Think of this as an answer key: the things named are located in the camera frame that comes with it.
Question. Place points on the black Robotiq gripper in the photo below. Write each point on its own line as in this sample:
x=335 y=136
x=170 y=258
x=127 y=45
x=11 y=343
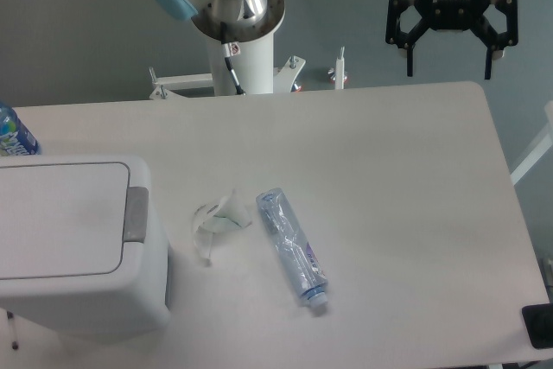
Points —
x=452 y=15

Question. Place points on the grey trash can push button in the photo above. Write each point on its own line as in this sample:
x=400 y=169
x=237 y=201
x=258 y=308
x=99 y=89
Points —
x=136 y=214

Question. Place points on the white trash can body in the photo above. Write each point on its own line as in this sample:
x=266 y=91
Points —
x=132 y=298

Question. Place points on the white trash can lid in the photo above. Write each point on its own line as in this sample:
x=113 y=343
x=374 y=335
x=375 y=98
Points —
x=62 y=220

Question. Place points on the crumpled white paper wrapper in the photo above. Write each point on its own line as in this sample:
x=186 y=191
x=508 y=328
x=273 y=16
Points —
x=225 y=214

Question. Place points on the crushed clear plastic bottle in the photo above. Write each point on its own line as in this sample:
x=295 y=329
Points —
x=295 y=253

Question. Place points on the black device at table edge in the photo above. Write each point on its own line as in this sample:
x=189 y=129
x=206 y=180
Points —
x=538 y=323

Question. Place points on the blue labelled water bottle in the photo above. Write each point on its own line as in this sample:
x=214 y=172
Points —
x=16 y=138

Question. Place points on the white levelling foot bracket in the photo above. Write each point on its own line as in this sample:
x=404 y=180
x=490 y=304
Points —
x=337 y=74

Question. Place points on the white frame at right edge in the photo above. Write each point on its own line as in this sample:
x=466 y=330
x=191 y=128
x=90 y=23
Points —
x=535 y=150

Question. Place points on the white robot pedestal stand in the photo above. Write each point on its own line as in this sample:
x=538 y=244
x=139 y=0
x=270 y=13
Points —
x=253 y=67

